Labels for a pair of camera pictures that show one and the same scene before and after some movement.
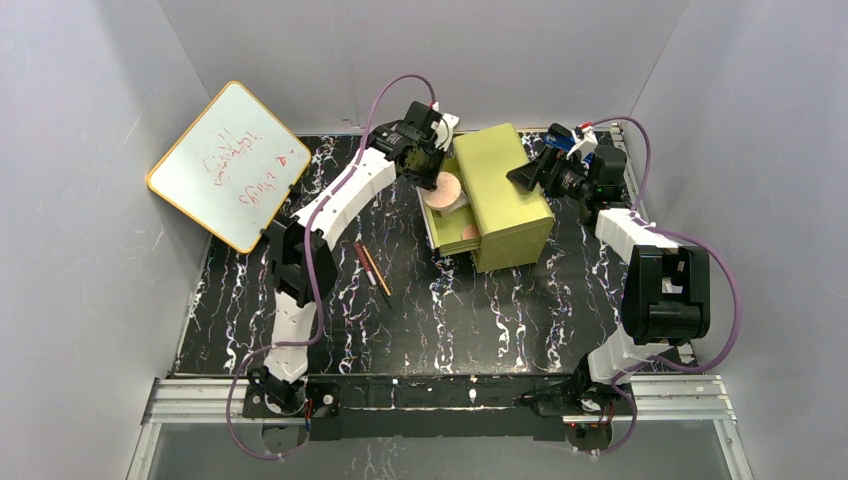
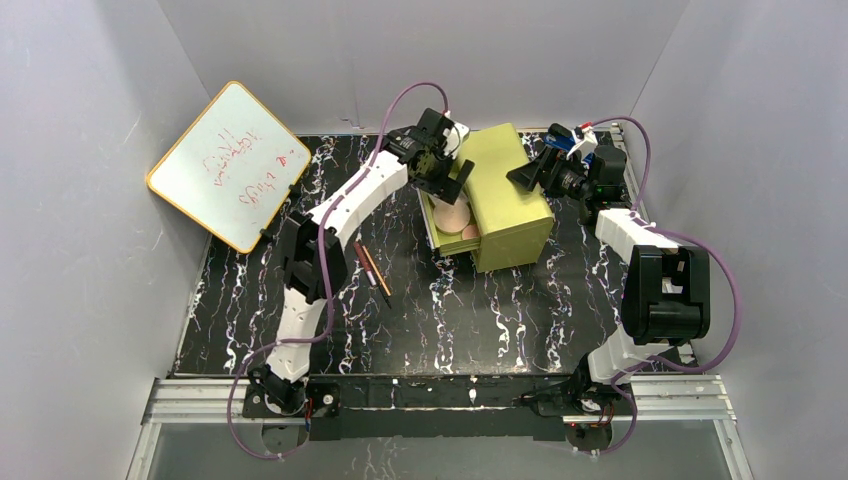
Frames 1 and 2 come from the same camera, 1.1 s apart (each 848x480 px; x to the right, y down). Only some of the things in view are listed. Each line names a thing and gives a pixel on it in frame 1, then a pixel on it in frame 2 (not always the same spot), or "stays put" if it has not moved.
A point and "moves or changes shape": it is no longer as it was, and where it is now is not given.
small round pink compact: x=471 y=231 stays put
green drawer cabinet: x=507 y=224 stays put
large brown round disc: x=448 y=197 moves or changes shape
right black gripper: x=548 y=171 stays put
